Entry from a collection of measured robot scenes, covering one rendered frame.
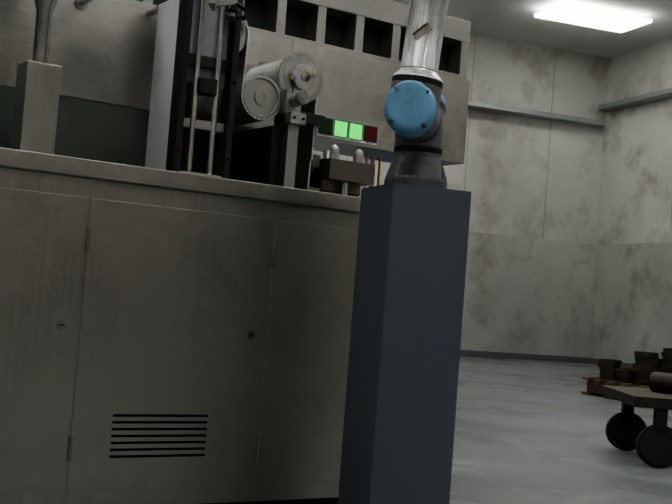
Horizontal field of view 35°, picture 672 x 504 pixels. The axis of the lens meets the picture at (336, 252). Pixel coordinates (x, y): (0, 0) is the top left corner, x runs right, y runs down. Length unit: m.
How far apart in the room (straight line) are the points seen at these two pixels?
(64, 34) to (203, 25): 0.50
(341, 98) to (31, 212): 1.42
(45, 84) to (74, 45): 0.35
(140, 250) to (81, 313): 0.20
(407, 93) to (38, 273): 0.92
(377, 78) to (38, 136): 1.31
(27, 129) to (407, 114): 1.00
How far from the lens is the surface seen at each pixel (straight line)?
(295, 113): 3.04
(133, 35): 3.29
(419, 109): 2.41
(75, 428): 2.57
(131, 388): 2.61
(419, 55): 2.46
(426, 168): 2.53
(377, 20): 3.75
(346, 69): 3.64
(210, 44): 2.91
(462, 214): 2.53
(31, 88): 2.88
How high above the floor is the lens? 0.63
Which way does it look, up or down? 2 degrees up
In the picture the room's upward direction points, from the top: 4 degrees clockwise
